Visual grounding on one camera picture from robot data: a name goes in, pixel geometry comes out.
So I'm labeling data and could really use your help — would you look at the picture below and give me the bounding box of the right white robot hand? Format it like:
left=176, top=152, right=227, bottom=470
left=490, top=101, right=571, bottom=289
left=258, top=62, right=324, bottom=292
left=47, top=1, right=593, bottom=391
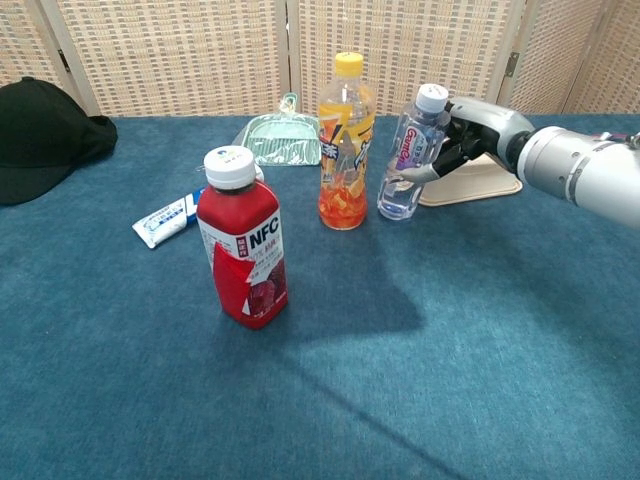
left=402, top=97, right=534, bottom=186

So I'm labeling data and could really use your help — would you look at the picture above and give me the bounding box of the clear water bottle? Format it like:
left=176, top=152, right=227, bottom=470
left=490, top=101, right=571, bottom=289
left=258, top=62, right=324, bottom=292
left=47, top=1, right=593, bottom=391
left=377, top=83, right=451, bottom=221

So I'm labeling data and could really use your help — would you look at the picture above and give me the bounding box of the red juice bottle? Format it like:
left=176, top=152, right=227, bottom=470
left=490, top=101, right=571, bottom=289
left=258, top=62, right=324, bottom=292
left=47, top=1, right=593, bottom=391
left=196, top=145, right=290, bottom=331

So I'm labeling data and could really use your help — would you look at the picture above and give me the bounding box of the beige lunch box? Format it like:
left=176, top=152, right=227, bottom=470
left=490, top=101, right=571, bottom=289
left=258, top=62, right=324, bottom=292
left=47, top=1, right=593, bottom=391
left=418, top=152, right=524, bottom=208

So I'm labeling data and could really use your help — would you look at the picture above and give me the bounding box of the orange tea bottle yellow cap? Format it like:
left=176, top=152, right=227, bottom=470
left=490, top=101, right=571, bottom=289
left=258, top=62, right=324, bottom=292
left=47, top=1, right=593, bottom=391
left=318, top=51, right=377, bottom=231

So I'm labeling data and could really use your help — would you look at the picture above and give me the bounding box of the green dustpan brush set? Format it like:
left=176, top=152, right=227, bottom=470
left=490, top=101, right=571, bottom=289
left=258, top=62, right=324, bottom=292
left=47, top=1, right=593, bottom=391
left=234, top=93, right=322, bottom=167

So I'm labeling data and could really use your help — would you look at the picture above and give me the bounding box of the blue table cloth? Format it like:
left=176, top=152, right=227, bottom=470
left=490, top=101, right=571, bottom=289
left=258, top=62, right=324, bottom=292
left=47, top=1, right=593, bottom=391
left=0, top=115, right=640, bottom=480

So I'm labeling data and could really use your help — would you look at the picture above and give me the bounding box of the woven folding screen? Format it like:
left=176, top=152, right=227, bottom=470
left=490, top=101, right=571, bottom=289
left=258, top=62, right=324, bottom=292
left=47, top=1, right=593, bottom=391
left=0, top=0, right=640, bottom=119

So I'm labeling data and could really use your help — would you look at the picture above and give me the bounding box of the white blue toothpaste tube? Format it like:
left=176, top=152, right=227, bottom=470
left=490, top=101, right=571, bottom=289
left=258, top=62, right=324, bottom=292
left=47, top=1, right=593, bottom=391
left=131, top=164, right=266, bottom=250

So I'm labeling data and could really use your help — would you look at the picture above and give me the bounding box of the black baseball cap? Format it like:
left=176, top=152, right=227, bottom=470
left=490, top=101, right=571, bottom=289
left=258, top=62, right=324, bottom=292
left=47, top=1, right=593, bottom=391
left=0, top=76, right=119, bottom=206

